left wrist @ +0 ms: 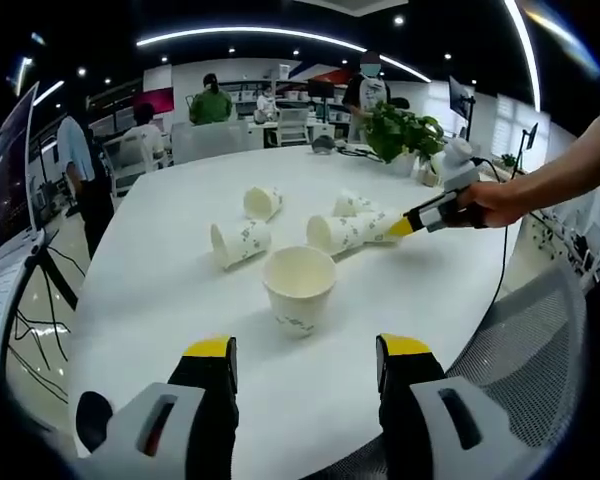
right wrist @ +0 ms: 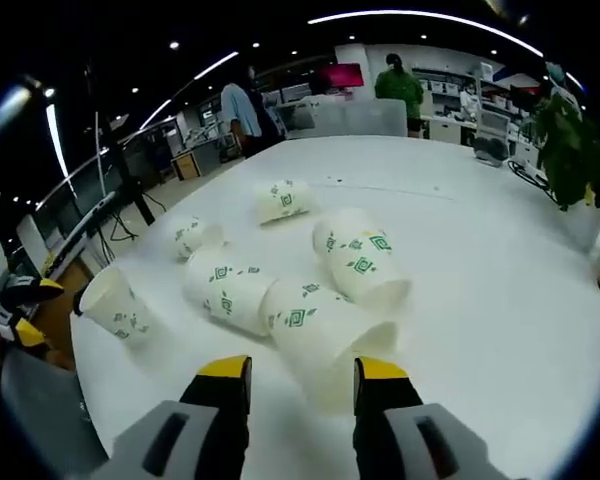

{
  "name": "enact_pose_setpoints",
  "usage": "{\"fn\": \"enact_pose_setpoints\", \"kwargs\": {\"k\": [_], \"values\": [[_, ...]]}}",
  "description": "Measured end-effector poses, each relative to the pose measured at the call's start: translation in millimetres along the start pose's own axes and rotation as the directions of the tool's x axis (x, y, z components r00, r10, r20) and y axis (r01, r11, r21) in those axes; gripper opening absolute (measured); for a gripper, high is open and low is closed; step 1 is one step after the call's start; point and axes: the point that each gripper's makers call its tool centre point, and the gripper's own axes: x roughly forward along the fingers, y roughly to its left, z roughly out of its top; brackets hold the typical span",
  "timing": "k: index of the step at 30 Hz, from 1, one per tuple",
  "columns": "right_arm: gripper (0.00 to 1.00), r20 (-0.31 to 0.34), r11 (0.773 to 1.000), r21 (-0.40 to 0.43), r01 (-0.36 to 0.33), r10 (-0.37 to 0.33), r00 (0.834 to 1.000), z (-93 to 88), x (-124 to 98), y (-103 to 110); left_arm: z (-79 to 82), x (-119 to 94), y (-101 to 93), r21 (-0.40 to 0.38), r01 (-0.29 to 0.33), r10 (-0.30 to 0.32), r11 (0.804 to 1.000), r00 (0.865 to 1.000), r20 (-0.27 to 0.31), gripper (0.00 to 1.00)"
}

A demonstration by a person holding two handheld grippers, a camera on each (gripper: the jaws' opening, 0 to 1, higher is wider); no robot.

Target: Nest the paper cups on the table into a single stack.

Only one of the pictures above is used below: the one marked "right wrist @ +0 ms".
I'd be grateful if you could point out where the white storage shelving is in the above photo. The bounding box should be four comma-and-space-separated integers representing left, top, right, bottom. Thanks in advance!
414, 64, 546, 131

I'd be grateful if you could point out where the frosted desk partition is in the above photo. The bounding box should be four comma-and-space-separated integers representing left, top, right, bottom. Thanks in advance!
284, 97, 409, 140

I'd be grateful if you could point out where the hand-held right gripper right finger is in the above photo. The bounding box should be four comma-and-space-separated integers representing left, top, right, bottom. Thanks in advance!
352, 355, 506, 480

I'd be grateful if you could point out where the large grey panel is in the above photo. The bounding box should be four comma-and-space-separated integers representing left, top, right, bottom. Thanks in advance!
42, 191, 117, 281

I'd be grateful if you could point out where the tangle of black cables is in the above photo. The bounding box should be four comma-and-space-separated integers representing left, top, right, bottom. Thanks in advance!
97, 209, 141, 264

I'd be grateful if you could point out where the curved ceiling light strip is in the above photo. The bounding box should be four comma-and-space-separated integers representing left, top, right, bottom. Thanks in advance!
139, 49, 241, 132
307, 9, 546, 57

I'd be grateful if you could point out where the grey mesh office chair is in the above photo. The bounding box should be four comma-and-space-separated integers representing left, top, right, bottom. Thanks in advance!
0, 344, 109, 480

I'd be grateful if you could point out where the wooden storage box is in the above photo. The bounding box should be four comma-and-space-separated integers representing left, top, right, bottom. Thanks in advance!
171, 151, 203, 182

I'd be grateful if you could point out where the red screen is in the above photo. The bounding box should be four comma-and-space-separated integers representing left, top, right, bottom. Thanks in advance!
317, 63, 365, 92

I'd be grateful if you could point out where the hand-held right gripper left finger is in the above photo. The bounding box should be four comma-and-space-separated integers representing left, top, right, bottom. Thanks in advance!
93, 354, 254, 480

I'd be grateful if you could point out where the group of white paper cups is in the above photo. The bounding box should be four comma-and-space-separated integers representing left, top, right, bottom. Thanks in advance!
74, 178, 412, 414

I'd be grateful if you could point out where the grey rounded object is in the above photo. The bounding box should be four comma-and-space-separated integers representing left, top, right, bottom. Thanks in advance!
472, 134, 510, 164

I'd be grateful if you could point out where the black tripod stand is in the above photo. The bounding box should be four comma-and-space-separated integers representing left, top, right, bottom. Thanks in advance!
82, 62, 157, 227

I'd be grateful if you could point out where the white table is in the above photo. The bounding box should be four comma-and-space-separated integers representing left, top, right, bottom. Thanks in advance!
69, 134, 600, 480

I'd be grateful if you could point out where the green potted plant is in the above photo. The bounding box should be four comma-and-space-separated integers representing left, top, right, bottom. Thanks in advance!
532, 92, 600, 236

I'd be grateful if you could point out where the power strip with black cable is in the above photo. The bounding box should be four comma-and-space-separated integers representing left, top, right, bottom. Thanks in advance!
507, 157, 559, 204

